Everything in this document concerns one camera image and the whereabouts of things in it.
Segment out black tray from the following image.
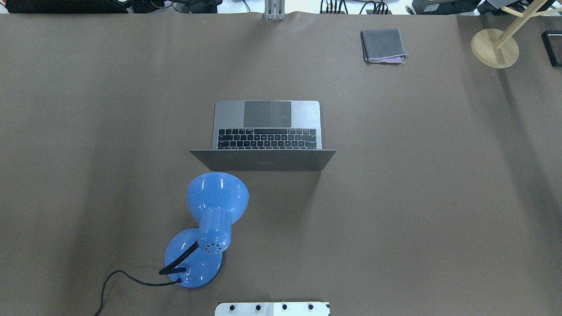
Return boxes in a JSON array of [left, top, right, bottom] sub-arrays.
[[541, 30, 562, 67]]

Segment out wooden cup stand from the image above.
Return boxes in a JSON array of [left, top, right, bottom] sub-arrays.
[[470, 0, 562, 69]]

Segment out grey aluminium post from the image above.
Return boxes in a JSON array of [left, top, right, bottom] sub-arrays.
[[264, 0, 286, 21]]

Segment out folded grey cloth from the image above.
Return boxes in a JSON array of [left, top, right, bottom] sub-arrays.
[[360, 28, 408, 64]]

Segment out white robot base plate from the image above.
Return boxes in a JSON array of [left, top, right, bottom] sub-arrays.
[[214, 301, 331, 316]]

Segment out black lamp power cable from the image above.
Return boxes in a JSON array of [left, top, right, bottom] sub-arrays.
[[94, 270, 182, 316]]

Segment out blue desk lamp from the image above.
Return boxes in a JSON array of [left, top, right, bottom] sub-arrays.
[[159, 172, 249, 288]]

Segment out grey laptop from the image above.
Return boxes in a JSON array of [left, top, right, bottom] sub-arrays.
[[191, 100, 335, 171]]

